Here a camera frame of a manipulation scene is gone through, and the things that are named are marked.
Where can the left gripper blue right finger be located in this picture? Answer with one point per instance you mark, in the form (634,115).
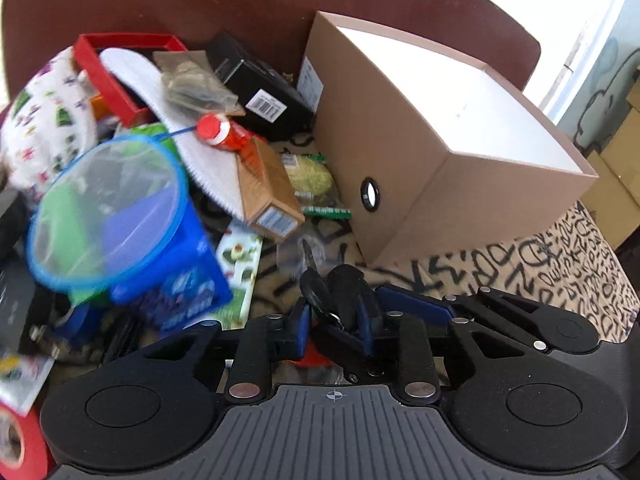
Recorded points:
(380,331)

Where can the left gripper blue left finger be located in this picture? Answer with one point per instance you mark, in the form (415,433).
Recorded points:
(287,334)

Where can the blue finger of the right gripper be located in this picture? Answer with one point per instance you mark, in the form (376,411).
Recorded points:
(430,310)

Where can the letter print tan blanket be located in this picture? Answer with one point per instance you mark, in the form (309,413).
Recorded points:
(569,265)

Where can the avocado print card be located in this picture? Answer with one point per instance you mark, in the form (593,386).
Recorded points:
(238,254)

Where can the brown small cardboard box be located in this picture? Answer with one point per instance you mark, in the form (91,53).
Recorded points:
(268,198)

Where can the blue plastic container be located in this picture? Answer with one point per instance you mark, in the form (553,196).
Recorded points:
(181,284)

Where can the green packaged snack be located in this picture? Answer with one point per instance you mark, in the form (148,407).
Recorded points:
(314,187)

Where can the stacked cardboard boxes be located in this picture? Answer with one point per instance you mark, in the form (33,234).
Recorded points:
(613,201)

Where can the pink cardboard storage box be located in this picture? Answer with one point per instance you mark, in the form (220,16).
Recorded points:
(432,150)

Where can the white shoe insole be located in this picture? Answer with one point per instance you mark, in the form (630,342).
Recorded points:
(214,171)

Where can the red capped small bottle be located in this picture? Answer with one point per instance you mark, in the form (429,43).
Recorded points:
(223,133)

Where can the black product box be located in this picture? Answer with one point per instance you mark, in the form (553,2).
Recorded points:
(273,107)

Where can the blue rimmed clear lid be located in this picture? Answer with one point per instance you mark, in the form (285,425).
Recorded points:
(107,216)

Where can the clear bag dried goods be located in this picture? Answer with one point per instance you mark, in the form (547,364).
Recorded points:
(190,82)

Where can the dark wooden headboard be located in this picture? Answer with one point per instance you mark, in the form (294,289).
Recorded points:
(275,30)

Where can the red tape roll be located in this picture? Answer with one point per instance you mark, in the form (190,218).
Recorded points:
(24,452)

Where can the patterned white fabric pouch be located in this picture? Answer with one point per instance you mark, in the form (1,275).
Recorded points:
(49,124)

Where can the red framed box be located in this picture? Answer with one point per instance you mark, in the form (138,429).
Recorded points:
(119,99)

